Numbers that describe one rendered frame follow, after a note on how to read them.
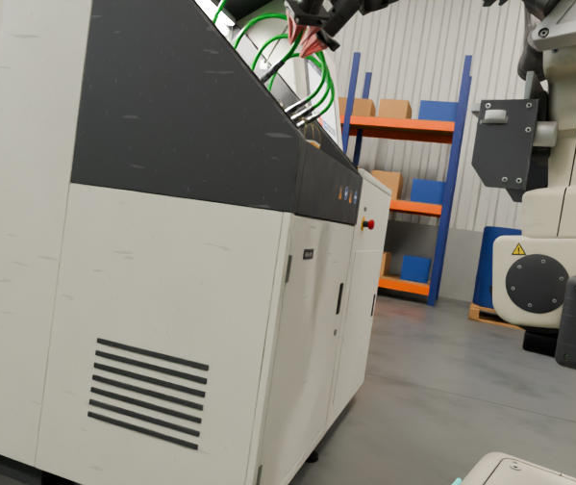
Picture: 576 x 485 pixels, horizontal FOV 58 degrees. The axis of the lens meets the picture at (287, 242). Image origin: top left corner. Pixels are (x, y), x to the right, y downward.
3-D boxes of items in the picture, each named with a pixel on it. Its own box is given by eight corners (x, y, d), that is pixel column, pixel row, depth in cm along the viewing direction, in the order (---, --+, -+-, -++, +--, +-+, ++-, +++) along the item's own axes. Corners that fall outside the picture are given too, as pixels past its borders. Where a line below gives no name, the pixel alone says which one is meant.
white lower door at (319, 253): (253, 524, 114) (297, 216, 111) (243, 521, 115) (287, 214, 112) (327, 427, 176) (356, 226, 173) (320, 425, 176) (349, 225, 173)
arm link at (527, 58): (581, 49, 117) (572, 66, 122) (545, 25, 121) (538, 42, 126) (550, 71, 116) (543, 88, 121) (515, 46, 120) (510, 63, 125)
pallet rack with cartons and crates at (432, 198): (438, 299, 706) (472, 77, 694) (433, 306, 625) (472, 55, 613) (251, 266, 798) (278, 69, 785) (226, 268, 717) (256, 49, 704)
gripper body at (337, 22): (317, 27, 147) (336, 6, 144) (336, 51, 143) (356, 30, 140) (305, 18, 142) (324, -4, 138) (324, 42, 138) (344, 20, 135)
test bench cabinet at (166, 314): (238, 576, 112) (290, 213, 109) (29, 495, 131) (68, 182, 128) (323, 453, 179) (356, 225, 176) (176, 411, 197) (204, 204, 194)
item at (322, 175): (296, 214, 113) (307, 140, 112) (278, 211, 114) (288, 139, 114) (354, 224, 172) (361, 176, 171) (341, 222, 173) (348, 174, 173)
